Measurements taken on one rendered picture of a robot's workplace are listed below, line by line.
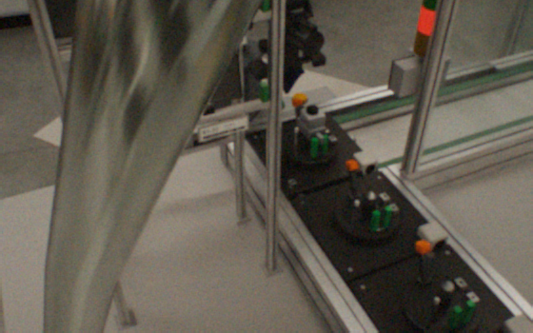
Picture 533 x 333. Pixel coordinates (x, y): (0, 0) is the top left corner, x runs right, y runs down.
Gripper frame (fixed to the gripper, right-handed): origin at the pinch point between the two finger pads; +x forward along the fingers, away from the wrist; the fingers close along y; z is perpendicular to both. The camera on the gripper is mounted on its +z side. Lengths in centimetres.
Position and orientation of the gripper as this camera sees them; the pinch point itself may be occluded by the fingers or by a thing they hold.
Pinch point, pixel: (286, 81)
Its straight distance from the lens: 136.3
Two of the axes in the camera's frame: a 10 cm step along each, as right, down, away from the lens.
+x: 0.1, 7.7, 6.3
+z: -3.9, -5.8, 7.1
